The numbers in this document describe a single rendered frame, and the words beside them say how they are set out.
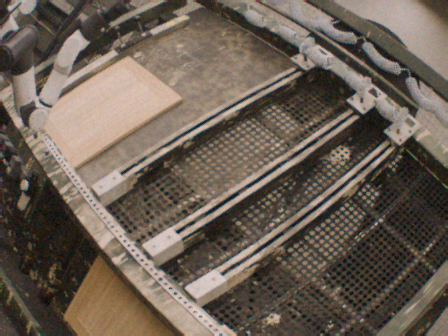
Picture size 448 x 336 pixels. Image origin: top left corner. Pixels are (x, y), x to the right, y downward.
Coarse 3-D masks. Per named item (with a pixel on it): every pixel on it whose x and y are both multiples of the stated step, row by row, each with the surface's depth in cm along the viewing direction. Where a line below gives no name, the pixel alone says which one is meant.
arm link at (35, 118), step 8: (32, 72) 182; (16, 80) 179; (24, 80) 180; (32, 80) 183; (16, 88) 181; (24, 88) 182; (32, 88) 185; (16, 96) 183; (24, 96) 184; (32, 96) 186; (16, 104) 185; (24, 104) 185; (32, 104) 187; (16, 112) 188; (24, 112) 186; (32, 112) 188; (40, 112) 189; (24, 120) 187; (32, 120) 188; (40, 120) 190; (32, 128) 190; (40, 128) 192
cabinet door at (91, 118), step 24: (120, 72) 298; (144, 72) 296; (72, 96) 289; (96, 96) 288; (120, 96) 286; (144, 96) 285; (168, 96) 284; (48, 120) 280; (72, 120) 279; (96, 120) 277; (120, 120) 276; (144, 120) 275; (72, 144) 269; (96, 144) 268
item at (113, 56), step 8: (176, 24) 319; (184, 24) 322; (152, 32) 314; (160, 32) 315; (168, 32) 319; (144, 40) 311; (152, 40) 315; (128, 48) 307; (136, 48) 311; (104, 56) 304; (112, 56) 304; (120, 56) 307; (96, 64) 301; (104, 64) 302; (80, 72) 298; (88, 72) 298; (96, 72) 302; (72, 80) 294; (80, 80) 297; (64, 88) 292
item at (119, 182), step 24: (288, 72) 284; (312, 72) 287; (240, 96) 274; (264, 96) 275; (216, 120) 265; (240, 120) 274; (168, 144) 260; (192, 144) 263; (120, 168) 251; (144, 168) 252; (96, 192) 244; (120, 192) 250
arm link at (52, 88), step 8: (56, 72) 190; (48, 80) 191; (56, 80) 190; (64, 80) 193; (48, 88) 191; (56, 88) 192; (40, 96) 192; (48, 96) 191; (56, 96) 193; (40, 104) 192; (48, 104) 193; (48, 112) 194
